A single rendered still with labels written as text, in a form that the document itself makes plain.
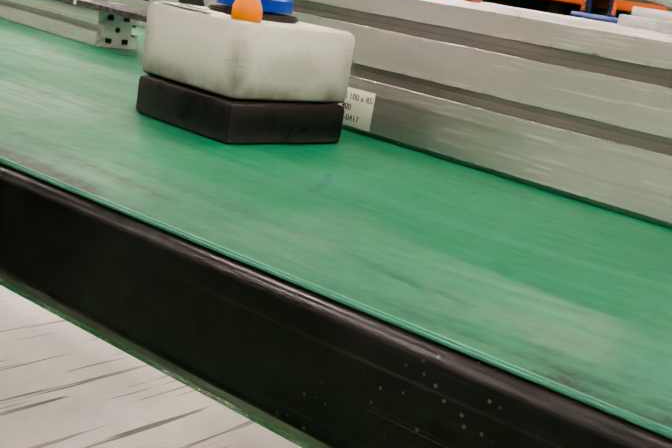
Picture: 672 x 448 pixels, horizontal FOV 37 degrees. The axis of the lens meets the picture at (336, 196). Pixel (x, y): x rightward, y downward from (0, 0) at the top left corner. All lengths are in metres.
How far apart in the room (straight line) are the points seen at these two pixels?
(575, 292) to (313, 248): 0.09
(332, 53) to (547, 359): 0.29
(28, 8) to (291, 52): 0.50
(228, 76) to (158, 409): 1.06
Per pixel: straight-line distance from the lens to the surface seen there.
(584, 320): 0.31
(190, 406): 1.53
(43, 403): 1.51
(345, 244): 0.34
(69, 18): 0.91
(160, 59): 0.53
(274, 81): 0.50
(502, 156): 0.52
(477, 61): 0.53
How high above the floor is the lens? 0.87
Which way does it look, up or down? 12 degrees down
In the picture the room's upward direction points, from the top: 9 degrees clockwise
